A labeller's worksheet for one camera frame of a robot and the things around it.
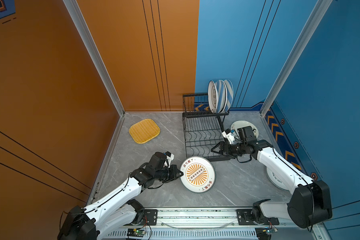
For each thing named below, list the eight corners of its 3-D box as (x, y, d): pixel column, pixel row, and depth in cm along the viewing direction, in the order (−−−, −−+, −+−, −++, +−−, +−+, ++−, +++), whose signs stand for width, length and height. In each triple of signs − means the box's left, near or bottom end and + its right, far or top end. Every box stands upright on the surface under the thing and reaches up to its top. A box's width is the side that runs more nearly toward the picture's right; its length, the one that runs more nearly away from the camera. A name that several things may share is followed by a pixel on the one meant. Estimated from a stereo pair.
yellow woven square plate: (137, 147, 102) (136, 145, 100) (126, 130, 112) (125, 128, 110) (162, 133, 110) (162, 131, 108) (150, 118, 120) (149, 116, 118)
